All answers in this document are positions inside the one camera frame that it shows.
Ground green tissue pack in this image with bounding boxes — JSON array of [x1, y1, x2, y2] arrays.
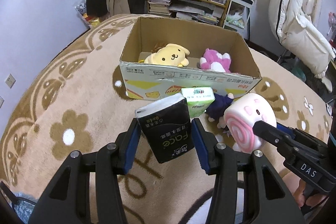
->
[[181, 87, 215, 119]]

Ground pink white plush toy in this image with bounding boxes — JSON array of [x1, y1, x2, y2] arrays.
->
[[199, 48, 231, 73]]

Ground black tissue pack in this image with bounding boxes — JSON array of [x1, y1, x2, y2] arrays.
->
[[135, 93, 194, 164]]

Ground cream hanging coat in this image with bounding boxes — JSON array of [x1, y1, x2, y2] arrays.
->
[[268, 0, 335, 92]]

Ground pink swiss roll plush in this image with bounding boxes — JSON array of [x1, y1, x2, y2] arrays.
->
[[223, 93, 277, 153]]

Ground stack of books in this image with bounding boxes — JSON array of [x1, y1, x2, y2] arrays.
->
[[147, 0, 172, 18]]

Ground yellow dog plush toy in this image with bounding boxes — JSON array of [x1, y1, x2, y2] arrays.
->
[[144, 43, 190, 67]]

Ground beige patterned plush rug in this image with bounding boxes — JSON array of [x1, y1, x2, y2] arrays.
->
[[1, 15, 332, 223]]

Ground white small rack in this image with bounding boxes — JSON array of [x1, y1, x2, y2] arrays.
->
[[223, 0, 255, 36]]

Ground cardboard storage box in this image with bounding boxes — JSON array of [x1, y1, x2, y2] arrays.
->
[[120, 16, 261, 101]]

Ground person's hand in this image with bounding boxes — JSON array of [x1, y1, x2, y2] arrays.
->
[[292, 176, 332, 210]]

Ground white wall socket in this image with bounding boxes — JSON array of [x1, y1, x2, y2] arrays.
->
[[5, 74, 16, 89], [0, 96, 4, 108]]

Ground purple haired doll plush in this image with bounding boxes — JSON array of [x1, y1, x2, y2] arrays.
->
[[206, 93, 234, 129]]

